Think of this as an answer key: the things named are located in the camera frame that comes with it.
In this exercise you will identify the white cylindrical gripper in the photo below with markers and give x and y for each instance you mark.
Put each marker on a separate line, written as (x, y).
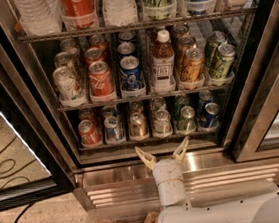
(166, 171)

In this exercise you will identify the silver green 7up can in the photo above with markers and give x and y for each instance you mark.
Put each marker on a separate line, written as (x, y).
(162, 123)

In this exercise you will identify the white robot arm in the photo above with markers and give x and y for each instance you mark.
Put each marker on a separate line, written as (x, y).
(176, 204)

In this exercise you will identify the bronze can bottom shelf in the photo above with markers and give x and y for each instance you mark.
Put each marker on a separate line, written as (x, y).
(137, 125)

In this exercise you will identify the green can bottom shelf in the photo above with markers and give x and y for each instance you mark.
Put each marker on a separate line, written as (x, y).
(186, 119)

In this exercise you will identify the blue white can bottom shelf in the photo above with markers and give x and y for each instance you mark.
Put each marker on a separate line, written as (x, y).
(113, 129)

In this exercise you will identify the red cola can bottom shelf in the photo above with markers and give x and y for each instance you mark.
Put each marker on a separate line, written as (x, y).
(88, 132)

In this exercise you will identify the gold can middle shelf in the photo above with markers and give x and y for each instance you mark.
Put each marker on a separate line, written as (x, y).
(192, 64)

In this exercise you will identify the blue Pepsi can middle shelf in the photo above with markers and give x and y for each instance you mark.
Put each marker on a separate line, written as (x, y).
(130, 73)

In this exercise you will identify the red Coca-Cola can middle shelf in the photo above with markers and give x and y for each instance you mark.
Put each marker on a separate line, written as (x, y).
(101, 81)

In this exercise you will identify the red coca-cola can shelf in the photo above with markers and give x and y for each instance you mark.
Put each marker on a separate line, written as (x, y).
(79, 13)
(101, 81)

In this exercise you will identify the stainless steel fridge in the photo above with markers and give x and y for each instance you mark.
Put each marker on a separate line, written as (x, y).
(243, 145)

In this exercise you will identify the green can middle shelf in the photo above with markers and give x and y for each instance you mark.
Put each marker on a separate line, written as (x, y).
(222, 62)

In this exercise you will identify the white diet can middle shelf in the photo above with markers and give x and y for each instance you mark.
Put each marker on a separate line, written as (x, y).
(66, 82)

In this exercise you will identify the open fridge glass door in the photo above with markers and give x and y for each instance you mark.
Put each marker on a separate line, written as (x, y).
(29, 166)

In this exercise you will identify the red Coca-Cola can top shelf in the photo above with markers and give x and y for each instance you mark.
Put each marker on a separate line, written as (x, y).
(79, 13)

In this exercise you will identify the right clear plastic bin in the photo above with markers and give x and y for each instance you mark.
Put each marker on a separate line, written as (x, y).
(232, 192)

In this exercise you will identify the brown tea bottle white cap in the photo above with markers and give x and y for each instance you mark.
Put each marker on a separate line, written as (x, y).
(162, 60)

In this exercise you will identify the clear water bottle top middle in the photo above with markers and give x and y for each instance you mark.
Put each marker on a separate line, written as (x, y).
(119, 12)

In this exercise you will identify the clear water bottle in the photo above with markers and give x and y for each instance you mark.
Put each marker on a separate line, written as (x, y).
(39, 17)
(119, 12)

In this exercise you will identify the clear water bottle top left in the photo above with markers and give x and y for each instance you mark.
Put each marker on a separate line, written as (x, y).
(39, 17)

